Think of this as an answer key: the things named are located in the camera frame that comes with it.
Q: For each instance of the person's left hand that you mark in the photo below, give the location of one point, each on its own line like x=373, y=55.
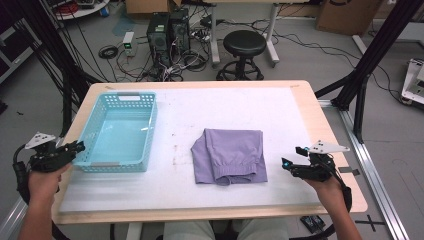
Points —
x=45, y=185

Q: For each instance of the white power supply box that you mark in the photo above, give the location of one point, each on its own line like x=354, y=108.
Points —
x=129, y=42

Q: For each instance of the large cardboard box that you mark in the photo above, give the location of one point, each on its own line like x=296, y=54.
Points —
x=346, y=16

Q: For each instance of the white device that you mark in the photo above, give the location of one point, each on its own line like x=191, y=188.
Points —
x=411, y=83

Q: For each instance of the black computer tower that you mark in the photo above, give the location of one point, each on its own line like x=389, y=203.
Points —
x=158, y=36
x=180, y=30

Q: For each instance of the person's light trousers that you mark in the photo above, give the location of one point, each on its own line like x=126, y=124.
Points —
x=186, y=231

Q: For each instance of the black round stool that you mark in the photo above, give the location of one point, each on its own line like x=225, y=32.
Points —
x=244, y=42

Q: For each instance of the person's right hand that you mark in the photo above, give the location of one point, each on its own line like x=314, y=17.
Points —
x=328, y=193

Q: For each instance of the round white table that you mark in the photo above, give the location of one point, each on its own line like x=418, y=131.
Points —
x=83, y=11

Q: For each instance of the black shelf unit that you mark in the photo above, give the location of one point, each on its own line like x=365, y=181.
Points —
x=13, y=50

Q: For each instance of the black tape strip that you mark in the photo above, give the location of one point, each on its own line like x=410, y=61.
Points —
x=351, y=171

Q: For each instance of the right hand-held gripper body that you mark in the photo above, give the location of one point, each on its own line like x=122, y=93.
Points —
x=315, y=168

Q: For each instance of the black tape cross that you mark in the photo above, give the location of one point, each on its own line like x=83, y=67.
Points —
x=370, y=222

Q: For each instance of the purple shorts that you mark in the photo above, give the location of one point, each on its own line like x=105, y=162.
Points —
x=233, y=156

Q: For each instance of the black metal frame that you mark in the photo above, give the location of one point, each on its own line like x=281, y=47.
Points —
x=375, y=50
x=68, y=100

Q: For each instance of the light blue plastic basket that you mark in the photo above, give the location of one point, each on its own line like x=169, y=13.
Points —
x=116, y=140

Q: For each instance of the white table frame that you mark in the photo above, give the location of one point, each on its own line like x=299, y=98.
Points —
x=215, y=40

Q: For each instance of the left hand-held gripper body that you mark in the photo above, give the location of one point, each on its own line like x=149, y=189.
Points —
x=46, y=160

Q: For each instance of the small cardboard box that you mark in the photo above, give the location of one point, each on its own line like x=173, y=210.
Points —
x=146, y=6

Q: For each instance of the aluminium floor rail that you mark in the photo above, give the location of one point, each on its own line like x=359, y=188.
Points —
x=11, y=213
x=365, y=160

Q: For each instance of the small black floor device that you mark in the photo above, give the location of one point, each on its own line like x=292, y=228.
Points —
x=312, y=224

